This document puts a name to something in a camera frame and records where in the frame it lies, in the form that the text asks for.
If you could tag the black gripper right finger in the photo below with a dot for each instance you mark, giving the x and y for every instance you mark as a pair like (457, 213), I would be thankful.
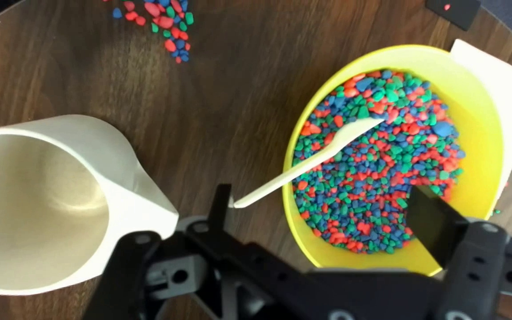
(475, 259)

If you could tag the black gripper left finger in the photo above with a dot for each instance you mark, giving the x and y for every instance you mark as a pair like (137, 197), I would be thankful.
(149, 266)

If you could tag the white plastic spoon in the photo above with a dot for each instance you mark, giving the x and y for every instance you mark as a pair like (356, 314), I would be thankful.
(327, 151)

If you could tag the white ceramic mug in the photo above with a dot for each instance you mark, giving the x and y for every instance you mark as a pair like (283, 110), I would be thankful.
(119, 160)

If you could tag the colourful pebbles in bowl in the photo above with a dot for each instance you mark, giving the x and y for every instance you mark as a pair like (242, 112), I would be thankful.
(373, 195)

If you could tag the yellow plastic bowl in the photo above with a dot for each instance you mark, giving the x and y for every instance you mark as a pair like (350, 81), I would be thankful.
(475, 117)

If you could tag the scattered colourful pebbles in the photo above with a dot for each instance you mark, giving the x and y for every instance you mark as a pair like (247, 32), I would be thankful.
(164, 23)

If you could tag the black device with red light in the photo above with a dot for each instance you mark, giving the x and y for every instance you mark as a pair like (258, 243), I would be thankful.
(453, 14)

